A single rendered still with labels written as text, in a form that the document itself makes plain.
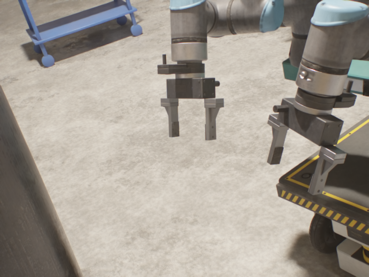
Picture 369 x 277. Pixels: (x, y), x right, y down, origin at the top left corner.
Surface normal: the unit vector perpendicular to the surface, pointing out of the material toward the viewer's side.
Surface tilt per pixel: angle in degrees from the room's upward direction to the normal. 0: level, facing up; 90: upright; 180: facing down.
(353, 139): 0
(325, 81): 81
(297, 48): 70
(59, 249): 90
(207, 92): 83
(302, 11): 92
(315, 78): 75
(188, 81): 66
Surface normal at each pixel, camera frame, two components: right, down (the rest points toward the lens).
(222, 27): -0.41, 0.68
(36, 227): 0.95, -0.09
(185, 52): -0.23, 0.12
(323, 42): -0.57, 0.22
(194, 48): 0.26, 0.10
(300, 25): -0.70, 0.47
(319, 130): -0.85, 0.05
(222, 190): -0.24, -0.86
